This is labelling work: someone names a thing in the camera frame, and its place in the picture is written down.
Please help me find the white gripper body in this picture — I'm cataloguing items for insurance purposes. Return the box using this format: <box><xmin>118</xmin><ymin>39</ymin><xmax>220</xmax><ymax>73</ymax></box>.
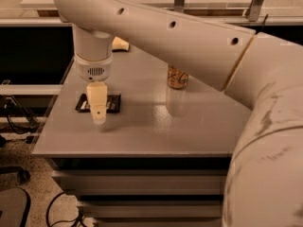
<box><xmin>74</xmin><ymin>55</ymin><xmax>113</xmax><ymax>82</ymax></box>

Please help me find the black office chair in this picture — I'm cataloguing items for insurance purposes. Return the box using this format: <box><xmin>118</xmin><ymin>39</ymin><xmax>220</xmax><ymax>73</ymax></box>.
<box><xmin>0</xmin><ymin>166</ymin><xmax>31</xmax><ymax>227</ymax></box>

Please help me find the gold soda can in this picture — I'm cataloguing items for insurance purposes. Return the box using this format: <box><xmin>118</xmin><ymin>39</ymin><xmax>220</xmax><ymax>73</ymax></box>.
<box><xmin>168</xmin><ymin>65</ymin><xmax>188</xmax><ymax>90</ymax></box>

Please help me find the yellow sponge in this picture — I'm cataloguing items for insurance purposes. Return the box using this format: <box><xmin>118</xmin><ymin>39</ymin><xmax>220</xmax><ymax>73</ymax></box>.
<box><xmin>113</xmin><ymin>37</ymin><xmax>130</xmax><ymax>51</ymax></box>

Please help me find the black cables left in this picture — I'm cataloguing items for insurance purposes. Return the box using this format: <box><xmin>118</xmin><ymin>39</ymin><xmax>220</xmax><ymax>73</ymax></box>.
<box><xmin>0</xmin><ymin>95</ymin><xmax>41</xmax><ymax>144</ymax></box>

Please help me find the grey drawer cabinet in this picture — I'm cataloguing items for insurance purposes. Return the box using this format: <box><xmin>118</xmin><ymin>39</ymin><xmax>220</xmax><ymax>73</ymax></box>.
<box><xmin>49</xmin><ymin>156</ymin><xmax>230</xmax><ymax>227</ymax></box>

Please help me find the metal railing post right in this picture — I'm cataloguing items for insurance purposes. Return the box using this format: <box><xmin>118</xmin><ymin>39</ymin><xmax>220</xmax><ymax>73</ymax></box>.
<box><xmin>245</xmin><ymin>0</ymin><xmax>264</xmax><ymax>22</ymax></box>

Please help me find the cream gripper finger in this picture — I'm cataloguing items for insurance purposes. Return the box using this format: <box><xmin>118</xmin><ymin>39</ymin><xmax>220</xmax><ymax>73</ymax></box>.
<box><xmin>86</xmin><ymin>81</ymin><xmax>108</xmax><ymax>125</ymax></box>

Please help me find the black rxbar chocolate wrapper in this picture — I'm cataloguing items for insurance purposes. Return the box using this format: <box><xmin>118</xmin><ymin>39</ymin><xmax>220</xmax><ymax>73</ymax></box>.
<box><xmin>75</xmin><ymin>94</ymin><xmax>121</xmax><ymax>114</ymax></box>

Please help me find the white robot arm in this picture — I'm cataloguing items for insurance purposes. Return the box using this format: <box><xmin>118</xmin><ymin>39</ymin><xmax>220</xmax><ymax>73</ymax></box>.
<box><xmin>54</xmin><ymin>0</ymin><xmax>303</xmax><ymax>227</ymax></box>

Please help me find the black floor cable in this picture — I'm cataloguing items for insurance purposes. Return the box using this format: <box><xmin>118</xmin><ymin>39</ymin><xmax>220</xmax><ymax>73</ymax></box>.
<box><xmin>45</xmin><ymin>191</ymin><xmax>88</xmax><ymax>227</ymax></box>

